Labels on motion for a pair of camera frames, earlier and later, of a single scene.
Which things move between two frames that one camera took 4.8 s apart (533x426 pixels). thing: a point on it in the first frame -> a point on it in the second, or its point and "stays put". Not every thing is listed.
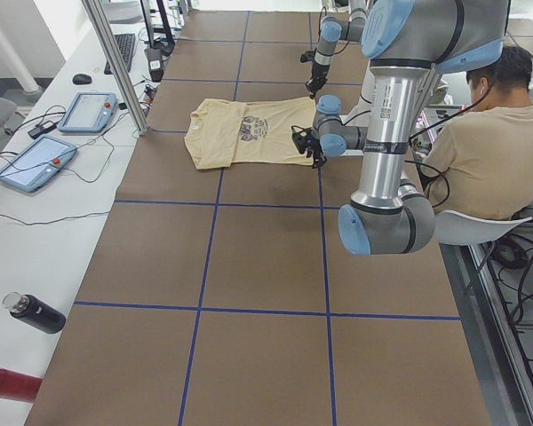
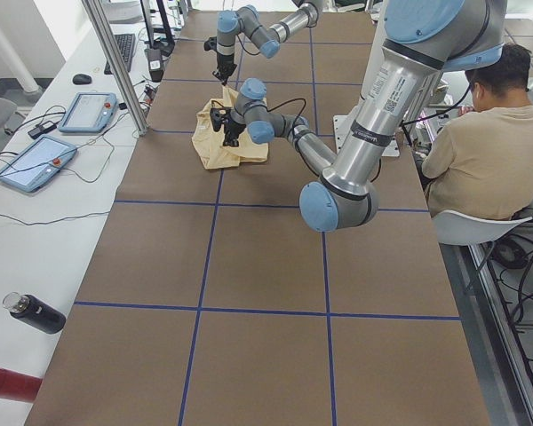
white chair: (459, 228) stays put
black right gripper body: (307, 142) -> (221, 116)
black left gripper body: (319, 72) -> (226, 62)
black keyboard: (125, 44) stays put
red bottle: (10, 384) stays put
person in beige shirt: (494, 156) stays put
